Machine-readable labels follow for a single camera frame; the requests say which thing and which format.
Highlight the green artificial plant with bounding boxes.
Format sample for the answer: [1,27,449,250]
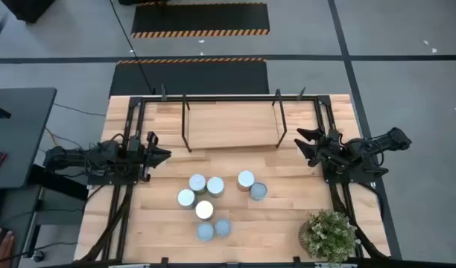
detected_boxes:
[305,208,361,265]

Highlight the teal and pink cup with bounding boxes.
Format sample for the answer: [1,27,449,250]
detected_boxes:
[214,218,233,238]

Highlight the grey side table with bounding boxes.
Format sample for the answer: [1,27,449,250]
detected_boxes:
[0,185,46,268]

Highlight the black mat hazard-striped edge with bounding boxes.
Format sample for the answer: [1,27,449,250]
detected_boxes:
[108,57,270,98]
[130,1,270,39]

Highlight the grey desk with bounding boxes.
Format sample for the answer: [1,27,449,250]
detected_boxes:
[0,87,57,190]

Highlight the black box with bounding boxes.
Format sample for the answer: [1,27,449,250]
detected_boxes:
[0,0,57,24]

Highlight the black cable bundle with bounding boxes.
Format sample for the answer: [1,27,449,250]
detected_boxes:
[330,182,390,260]
[78,184,134,262]

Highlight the long black floor cable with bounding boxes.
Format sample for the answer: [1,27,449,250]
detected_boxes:
[108,0,156,95]

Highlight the thin black cable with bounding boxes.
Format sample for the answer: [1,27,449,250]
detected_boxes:
[52,103,107,118]

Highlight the woven plant pot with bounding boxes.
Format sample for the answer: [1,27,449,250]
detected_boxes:
[297,221,314,255]

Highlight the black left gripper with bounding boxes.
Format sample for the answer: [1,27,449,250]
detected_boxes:
[127,131,172,183]

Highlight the person's hand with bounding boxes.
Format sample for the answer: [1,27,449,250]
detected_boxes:
[0,228,16,268]

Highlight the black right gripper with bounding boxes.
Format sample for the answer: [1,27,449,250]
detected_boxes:
[293,127,343,168]

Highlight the short tin can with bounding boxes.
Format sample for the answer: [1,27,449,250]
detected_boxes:
[196,222,215,242]
[249,182,269,202]

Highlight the wooden shelf black metal legs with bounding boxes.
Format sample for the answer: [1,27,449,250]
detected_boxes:
[180,88,288,153]

